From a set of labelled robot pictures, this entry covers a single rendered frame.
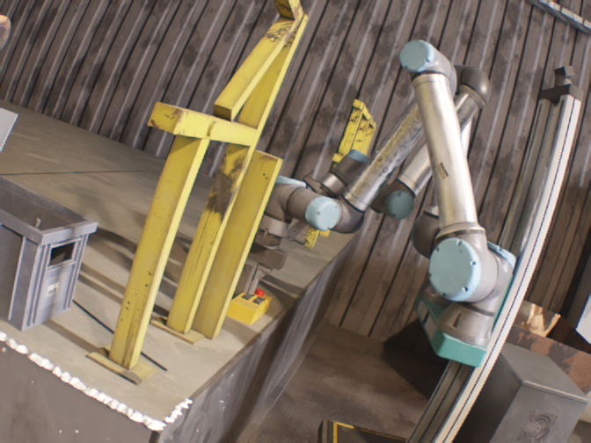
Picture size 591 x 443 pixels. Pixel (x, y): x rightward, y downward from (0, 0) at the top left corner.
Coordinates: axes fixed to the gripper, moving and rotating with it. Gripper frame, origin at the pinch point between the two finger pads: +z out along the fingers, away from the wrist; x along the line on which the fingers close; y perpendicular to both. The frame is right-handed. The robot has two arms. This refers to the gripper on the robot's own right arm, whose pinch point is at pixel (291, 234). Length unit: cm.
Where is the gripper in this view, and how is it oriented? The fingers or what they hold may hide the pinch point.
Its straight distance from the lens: 226.8
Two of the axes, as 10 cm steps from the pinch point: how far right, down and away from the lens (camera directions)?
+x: -1.3, -0.6, 9.9
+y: 7.2, 6.8, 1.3
